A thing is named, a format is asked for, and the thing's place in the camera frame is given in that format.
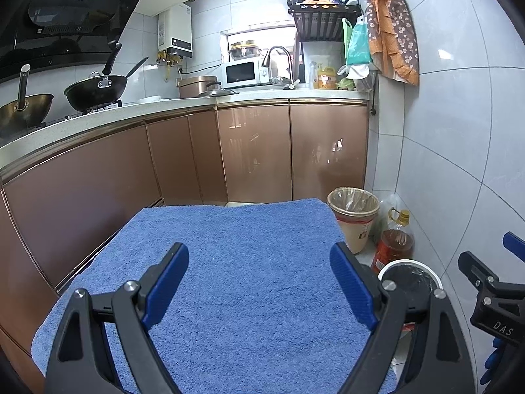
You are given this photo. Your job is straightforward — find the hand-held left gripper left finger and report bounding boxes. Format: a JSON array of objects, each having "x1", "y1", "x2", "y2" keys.
[{"x1": 44, "y1": 242, "x2": 189, "y2": 394}]

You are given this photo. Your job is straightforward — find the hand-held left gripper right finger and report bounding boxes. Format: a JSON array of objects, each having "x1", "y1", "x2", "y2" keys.
[{"x1": 329, "y1": 241, "x2": 477, "y2": 394}]

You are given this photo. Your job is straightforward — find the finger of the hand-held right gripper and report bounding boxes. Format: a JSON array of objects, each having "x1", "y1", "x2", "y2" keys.
[
  {"x1": 458, "y1": 250, "x2": 506, "y2": 287},
  {"x1": 503, "y1": 232, "x2": 525, "y2": 264}
]

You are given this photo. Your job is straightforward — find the white bin with black liner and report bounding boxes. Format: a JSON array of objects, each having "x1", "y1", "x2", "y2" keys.
[{"x1": 377, "y1": 259, "x2": 444, "y2": 297}]

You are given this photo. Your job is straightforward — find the person's right hand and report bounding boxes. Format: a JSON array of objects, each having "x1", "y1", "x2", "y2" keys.
[{"x1": 483, "y1": 337, "x2": 508, "y2": 385}]

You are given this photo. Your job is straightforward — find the cooking oil bottle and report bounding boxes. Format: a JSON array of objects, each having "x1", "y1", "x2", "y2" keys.
[{"x1": 371, "y1": 208, "x2": 415, "y2": 274}]

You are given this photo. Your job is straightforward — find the beige bin with clear liner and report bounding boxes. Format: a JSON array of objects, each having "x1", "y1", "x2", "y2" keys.
[{"x1": 326, "y1": 187, "x2": 380, "y2": 255}]

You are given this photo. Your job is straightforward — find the blue towel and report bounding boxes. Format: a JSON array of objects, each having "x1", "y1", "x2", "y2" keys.
[{"x1": 32, "y1": 198, "x2": 398, "y2": 394}]

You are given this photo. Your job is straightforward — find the brown kitchen base cabinet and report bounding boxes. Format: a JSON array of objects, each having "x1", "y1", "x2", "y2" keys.
[{"x1": 0, "y1": 99, "x2": 370, "y2": 378}]

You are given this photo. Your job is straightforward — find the gas stove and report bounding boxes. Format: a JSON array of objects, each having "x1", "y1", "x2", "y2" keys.
[{"x1": 41, "y1": 100, "x2": 124, "y2": 126}]

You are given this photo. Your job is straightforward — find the brown rice cooker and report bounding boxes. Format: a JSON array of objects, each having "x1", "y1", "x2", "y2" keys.
[{"x1": 178, "y1": 75, "x2": 218, "y2": 99}]

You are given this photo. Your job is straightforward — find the glass pot lid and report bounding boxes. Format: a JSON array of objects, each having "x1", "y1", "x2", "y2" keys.
[{"x1": 196, "y1": 81, "x2": 239, "y2": 99}]

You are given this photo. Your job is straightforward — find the black wok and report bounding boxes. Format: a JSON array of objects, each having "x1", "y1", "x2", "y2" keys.
[{"x1": 64, "y1": 56, "x2": 149, "y2": 113}]

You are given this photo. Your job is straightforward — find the yellow plastic jar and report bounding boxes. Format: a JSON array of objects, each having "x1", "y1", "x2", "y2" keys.
[{"x1": 313, "y1": 63, "x2": 337, "y2": 90}]

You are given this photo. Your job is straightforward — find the white plastic bag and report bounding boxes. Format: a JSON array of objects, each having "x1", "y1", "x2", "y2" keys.
[{"x1": 338, "y1": 63, "x2": 372, "y2": 81}]

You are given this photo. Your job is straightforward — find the brass wok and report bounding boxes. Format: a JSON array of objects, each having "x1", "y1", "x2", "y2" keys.
[{"x1": 0, "y1": 64, "x2": 55, "y2": 133}]

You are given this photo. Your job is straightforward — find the yellow gas pipes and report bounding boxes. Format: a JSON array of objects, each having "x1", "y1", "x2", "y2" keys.
[{"x1": 155, "y1": 51, "x2": 183, "y2": 83}]

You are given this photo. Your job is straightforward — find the white microwave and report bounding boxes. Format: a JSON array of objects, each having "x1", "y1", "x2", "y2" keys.
[{"x1": 222, "y1": 57, "x2": 270, "y2": 88}]

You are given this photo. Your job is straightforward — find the green plastic bag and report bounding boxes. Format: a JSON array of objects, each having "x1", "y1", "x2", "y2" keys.
[{"x1": 342, "y1": 16, "x2": 374, "y2": 67}]

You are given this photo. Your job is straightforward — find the orange brown floral apron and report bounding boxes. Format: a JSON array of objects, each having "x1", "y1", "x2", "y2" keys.
[{"x1": 360, "y1": 0, "x2": 421, "y2": 87}]

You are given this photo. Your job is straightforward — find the black kitchen faucet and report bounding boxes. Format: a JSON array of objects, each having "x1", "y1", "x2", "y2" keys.
[{"x1": 261, "y1": 45, "x2": 294, "y2": 85}]

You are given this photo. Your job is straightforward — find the glass pot with gold rim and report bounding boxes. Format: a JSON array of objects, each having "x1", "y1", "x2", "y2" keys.
[{"x1": 228, "y1": 40, "x2": 263, "y2": 62}]

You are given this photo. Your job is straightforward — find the white water heater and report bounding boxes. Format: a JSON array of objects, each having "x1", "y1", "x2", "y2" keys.
[{"x1": 157, "y1": 3, "x2": 194, "y2": 59}]

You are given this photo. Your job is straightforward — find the black dish rack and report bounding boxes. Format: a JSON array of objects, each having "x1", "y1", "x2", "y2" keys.
[{"x1": 284, "y1": 0, "x2": 364, "y2": 44}]

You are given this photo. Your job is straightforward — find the black range hood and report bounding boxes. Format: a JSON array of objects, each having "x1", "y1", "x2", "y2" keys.
[{"x1": 0, "y1": 0, "x2": 155, "y2": 85}]

